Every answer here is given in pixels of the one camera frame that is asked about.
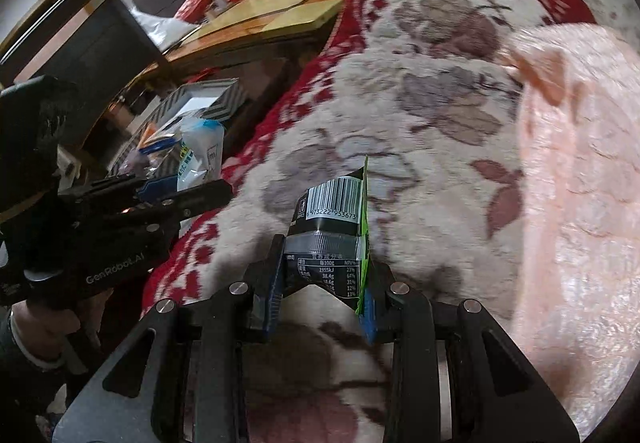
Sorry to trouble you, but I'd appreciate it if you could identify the black snack packet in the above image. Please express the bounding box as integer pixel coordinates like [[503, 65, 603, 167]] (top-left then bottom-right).
[[282, 156, 373, 314]]

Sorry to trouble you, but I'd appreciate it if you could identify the striped rim box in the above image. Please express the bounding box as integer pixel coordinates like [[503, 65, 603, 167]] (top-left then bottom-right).
[[107, 78, 248, 184]]

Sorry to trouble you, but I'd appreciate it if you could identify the red gift box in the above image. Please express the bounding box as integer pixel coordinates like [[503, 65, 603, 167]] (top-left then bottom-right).
[[172, 0, 213, 21]]

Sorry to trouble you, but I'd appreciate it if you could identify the white blue snack packet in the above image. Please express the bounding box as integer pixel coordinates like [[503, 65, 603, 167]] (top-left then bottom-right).
[[176, 117, 226, 191]]

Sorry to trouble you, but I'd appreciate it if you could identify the white plastic bag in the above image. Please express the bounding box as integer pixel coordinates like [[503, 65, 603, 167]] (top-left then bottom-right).
[[130, 6, 201, 49]]

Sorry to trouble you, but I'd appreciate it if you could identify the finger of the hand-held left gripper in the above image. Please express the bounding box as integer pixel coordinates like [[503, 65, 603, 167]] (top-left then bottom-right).
[[124, 178, 236, 227], [57, 173, 177, 210]]

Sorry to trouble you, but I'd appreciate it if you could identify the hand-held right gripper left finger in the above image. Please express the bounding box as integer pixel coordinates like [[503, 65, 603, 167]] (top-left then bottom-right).
[[52, 233, 288, 443]]

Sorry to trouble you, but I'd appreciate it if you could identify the floral fleece blanket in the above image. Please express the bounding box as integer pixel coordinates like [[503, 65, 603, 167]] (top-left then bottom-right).
[[140, 0, 601, 443]]

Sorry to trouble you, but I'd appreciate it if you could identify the wooden table with yellow top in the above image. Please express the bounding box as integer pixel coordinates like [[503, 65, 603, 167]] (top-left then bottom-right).
[[165, 0, 381, 69]]

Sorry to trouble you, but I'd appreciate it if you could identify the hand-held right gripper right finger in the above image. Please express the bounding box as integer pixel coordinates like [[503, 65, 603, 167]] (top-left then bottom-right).
[[361, 259, 582, 443]]

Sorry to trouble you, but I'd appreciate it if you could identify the person's left hand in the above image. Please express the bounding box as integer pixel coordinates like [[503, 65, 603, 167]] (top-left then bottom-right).
[[10, 287, 116, 364]]

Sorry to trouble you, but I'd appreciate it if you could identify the dark wooden chair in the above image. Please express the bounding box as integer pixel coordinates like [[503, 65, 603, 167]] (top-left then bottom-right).
[[0, 0, 241, 184]]

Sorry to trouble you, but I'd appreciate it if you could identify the pink quilt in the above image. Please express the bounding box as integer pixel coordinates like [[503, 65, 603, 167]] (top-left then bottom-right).
[[500, 20, 640, 429]]

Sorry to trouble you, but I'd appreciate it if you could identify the person's left forearm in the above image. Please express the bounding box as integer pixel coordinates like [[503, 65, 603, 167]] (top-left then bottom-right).
[[0, 308, 81, 443]]

